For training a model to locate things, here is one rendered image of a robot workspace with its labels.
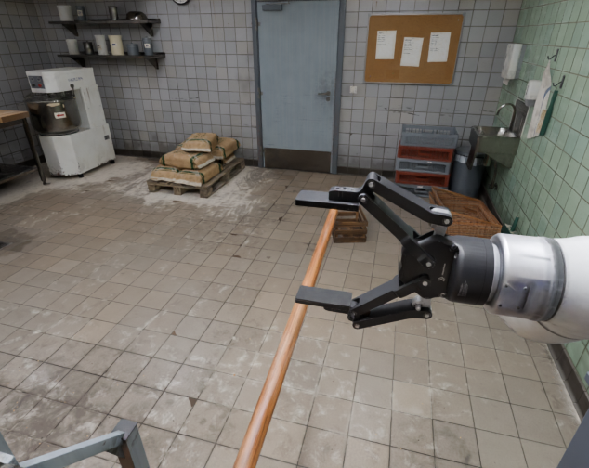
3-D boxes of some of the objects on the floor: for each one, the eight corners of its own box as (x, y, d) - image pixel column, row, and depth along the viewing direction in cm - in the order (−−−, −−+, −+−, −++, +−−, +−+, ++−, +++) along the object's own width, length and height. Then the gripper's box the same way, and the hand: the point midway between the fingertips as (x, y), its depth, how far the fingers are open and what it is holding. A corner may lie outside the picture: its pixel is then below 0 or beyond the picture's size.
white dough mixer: (73, 183, 491) (42, 73, 429) (36, 179, 504) (1, 71, 443) (120, 162, 570) (98, 67, 508) (86, 160, 583) (62, 66, 521)
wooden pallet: (207, 198, 447) (206, 187, 440) (148, 191, 465) (146, 180, 458) (244, 167, 549) (244, 158, 542) (195, 163, 567) (193, 153, 560)
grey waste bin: (480, 201, 437) (492, 155, 411) (446, 199, 445) (455, 152, 419) (476, 190, 469) (486, 146, 443) (444, 188, 477) (452, 144, 451)
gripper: (529, 175, 33) (289, 158, 37) (467, 378, 45) (290, 345, 49) (507, 151, 39) (306, 139, 44) (459, 334, 51) (303, 309, 56)
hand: (307, 250), depth 46 cm, fingers open, 13 cm apart
